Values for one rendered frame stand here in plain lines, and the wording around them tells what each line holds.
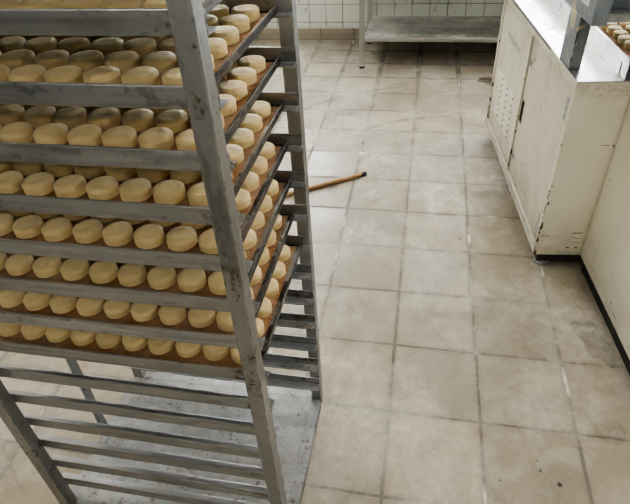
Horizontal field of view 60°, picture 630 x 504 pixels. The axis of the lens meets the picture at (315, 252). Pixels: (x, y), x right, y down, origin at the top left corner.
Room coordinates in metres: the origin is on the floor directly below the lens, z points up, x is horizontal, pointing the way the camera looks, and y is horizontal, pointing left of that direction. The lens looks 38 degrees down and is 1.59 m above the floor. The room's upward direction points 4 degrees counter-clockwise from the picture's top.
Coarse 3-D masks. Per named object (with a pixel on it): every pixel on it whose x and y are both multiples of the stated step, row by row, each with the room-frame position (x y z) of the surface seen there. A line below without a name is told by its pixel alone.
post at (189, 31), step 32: (192, 0) 0.62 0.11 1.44; (192, 32) 0.62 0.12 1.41; (192, 64) 0.62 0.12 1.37; (192, 96) 0.62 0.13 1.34; (192, 128) 0.63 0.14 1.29; (224, 160) 0.63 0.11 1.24; (224, 192) 0.62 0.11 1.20; (224, 224) 0.62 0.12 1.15; (224, 256) 0.62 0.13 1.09; (256, 352) 0.63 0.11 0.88; (256, 384) 0.62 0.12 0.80; (256, 416) 0.62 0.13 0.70
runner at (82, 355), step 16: (16, 352) 0.77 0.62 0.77; (32, 352) 0.76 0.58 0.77; (48, 352) 0.75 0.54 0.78; (64, 352) 0.74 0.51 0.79; (80, 352) 0.73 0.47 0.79; (96, 352) 0.73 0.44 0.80; (160, 368) 0.70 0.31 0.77; (176, 368) 0.69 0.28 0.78; (192, 368) 0.68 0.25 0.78; (208, 368) 0.67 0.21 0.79; (224, 368) 0.67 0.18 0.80
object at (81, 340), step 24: (288, 264) 0.99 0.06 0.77; (264, 312) 0.81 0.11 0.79; (0, 336) 0.81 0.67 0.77; (24, 336) 0.80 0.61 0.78; (48, 336) 0.78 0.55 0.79; (72, 336) 0.78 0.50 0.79; (96, 336) 0.77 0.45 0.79; (120, 336) 0.78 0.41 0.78; (264, 336) 0.76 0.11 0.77; (192, 360) 0.71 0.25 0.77; (216, 360) 0.70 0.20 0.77
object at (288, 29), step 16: (288, 32) 1.06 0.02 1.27; (288, 80) 1.06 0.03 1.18; (288, 112) 1.06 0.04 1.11; (288, 128) 1.07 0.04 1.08; (304, 128) 1.09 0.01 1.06; (304, 144) 1.07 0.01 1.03; (304, 160) 1.06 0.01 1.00; (304, 192) 1.06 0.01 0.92; (304, 224) 1.06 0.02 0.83; (304, 256) 1.06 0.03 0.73; (304, 288) 1.06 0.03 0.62; (320, 368) 1.08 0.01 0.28; (320, 384) 1.06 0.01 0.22
